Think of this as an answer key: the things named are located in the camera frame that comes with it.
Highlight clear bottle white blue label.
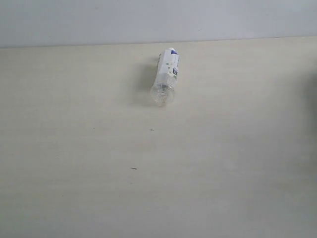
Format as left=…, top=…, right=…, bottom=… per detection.
left=151, top=48, right=179, bottom=106

